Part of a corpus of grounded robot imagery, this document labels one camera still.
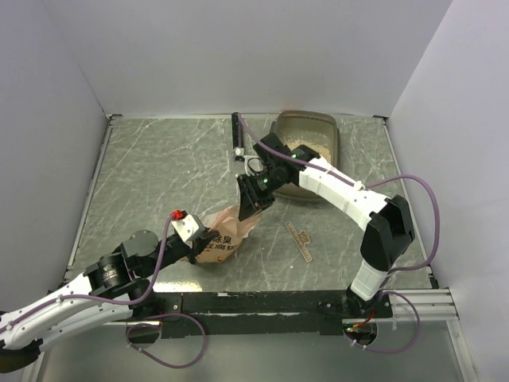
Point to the beige clean litter pile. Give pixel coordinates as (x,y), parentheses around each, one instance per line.
(319,143)

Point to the orange cat litter bag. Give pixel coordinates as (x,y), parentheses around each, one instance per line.
(232,232)

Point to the brown plastic litter box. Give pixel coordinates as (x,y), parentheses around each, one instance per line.
(306,123)

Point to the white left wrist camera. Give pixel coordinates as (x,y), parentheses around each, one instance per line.
(188,226)

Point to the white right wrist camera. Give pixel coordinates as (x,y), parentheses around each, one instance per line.
(252,163)

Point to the black microphone with grey head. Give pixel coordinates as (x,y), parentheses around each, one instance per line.
(237,131)

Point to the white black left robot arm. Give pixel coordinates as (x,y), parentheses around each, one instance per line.
(117,287)

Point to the aluminium frame rail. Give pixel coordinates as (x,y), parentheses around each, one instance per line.
(412,287)

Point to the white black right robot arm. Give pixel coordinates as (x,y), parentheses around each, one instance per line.
(387,227)

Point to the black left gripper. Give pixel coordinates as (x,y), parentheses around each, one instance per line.
(200,243)

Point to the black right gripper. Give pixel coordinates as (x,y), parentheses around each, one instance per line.
(251,203)

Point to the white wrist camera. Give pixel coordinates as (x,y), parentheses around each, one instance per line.
(188,226)
(252,163)

